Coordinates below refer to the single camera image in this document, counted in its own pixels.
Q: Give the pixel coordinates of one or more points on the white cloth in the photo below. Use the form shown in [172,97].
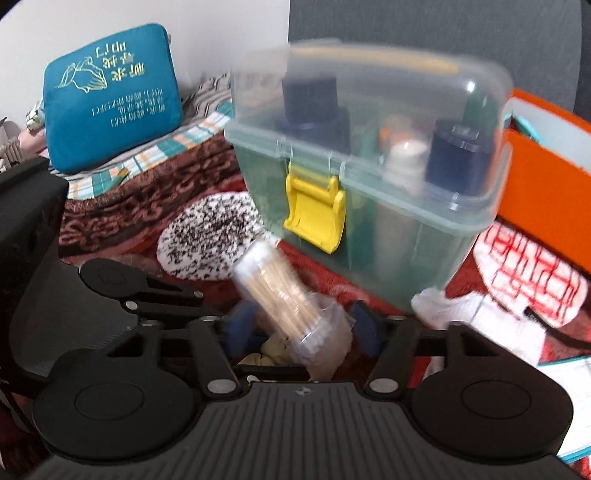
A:
[485,318]

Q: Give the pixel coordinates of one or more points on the red printed blanket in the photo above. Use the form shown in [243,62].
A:
[138,212]

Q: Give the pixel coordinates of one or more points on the pink cloth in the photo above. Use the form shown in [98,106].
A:
[32,141]

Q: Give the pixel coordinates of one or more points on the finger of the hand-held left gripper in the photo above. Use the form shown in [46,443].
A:
[161,296]

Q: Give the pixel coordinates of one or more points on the white cap bottle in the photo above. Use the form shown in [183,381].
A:
[406,161]

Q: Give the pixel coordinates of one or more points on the clear storage box yellow latch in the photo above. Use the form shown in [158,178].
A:
[415,258]

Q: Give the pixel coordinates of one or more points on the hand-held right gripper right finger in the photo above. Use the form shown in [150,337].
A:
[365,325]

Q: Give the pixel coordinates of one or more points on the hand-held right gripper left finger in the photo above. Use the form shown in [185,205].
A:
[240,330]

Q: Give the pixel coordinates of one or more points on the white paper booklet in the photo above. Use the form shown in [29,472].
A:
[572,392]

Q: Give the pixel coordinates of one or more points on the grey striped cloth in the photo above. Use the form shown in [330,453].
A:
[207,94]

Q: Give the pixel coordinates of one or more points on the clear cotton swab jar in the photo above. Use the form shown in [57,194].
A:
[281,295]

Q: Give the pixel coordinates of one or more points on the pale yellow cloth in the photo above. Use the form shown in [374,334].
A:
[270,353]

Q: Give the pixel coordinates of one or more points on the light blue face mask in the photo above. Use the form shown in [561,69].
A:
[519,121]

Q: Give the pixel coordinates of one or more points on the dark grey fabric panel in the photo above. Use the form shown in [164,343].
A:
[415,23]

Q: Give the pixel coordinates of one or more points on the plaid teal bed sheet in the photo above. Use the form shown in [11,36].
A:
[152,150]

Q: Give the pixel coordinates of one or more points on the orange cardboard box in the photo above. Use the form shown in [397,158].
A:
[545,184]

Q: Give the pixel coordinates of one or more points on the dark blue wide-cap bottle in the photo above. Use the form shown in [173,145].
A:
[314,115]

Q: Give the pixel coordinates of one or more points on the dark blue silver bottle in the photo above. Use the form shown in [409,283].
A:
[457,157]

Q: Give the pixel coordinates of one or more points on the teal zip pouch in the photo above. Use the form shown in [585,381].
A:
[111,97]

